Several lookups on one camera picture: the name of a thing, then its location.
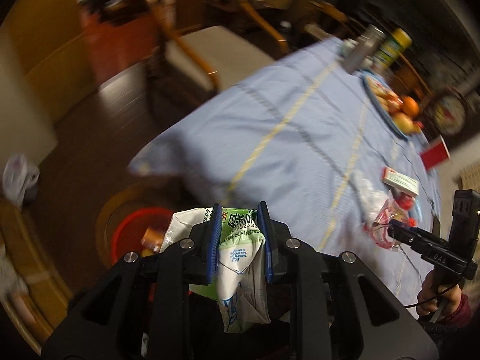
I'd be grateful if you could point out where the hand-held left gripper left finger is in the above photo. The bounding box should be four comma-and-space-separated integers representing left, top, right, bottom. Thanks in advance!
40, 203, 222, 360

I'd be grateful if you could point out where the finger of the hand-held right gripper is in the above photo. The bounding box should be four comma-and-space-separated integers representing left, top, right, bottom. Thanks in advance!
403, 237, 472, 281
388, 219, 449, 251

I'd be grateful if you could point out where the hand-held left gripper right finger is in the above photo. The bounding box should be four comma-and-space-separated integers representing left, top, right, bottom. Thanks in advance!
257, 200, 439, 360

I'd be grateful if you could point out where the clear red candy wrapper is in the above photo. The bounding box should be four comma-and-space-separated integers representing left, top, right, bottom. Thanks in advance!
362, 191, 404, 250

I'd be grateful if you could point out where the red jelly cup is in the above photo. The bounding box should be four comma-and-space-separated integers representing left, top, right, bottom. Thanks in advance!
394, 191, 417, 212

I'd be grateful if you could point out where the green white milk carton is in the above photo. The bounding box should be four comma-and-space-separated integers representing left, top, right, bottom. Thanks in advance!
161, 206, 272, 334

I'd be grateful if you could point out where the orange paper box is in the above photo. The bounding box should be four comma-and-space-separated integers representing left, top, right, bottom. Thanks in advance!
140, 227, 166, 250

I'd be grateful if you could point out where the red plastic basket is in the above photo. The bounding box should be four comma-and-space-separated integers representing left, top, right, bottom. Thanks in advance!
110, 206, 177, 267

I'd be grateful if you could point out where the person's right forearm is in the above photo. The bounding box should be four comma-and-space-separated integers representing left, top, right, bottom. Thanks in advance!
442, 294, 474, 325

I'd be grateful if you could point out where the person's right hand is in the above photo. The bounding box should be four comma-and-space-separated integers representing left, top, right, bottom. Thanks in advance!
416, 271, 464, 318

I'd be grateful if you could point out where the white green medicine box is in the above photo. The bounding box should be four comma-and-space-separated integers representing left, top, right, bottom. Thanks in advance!
382, 166, 420, 197

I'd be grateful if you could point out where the red box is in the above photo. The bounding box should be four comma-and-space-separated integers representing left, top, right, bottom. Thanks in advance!
420, 137, 452, 169

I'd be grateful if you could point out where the yellow apple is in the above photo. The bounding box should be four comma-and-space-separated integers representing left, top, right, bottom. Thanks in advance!
392, 113, 421, 134

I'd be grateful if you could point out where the blue striped tablecloth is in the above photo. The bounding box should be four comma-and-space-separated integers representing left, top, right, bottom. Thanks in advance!
127, 37, 443, 319

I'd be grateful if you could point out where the large orange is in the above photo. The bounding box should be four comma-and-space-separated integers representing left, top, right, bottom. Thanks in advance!
399, 96, 420, 117

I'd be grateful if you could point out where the pile of wrapped candies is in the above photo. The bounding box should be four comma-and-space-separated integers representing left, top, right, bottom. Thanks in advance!
371, 82, 404, 111

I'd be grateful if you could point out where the blue oval plate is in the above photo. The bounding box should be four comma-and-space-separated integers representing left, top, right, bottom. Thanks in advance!
362, 69, 422, 139

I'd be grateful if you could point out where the curved wooden furniture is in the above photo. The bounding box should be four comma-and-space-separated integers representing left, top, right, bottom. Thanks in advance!
0, 199, 72, 349

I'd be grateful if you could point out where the yellow canister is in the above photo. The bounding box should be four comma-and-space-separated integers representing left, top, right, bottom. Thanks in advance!
375, 27, 413, 72

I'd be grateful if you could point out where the silver metal bottle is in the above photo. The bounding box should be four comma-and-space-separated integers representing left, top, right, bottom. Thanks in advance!
343, 23, 385, 74

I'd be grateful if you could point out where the wooden chair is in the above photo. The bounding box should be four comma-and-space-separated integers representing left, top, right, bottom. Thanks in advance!
146, 0, 291, 96

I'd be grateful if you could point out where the white plastic bag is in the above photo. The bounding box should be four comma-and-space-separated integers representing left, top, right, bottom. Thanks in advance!
2, 154, 40, 207

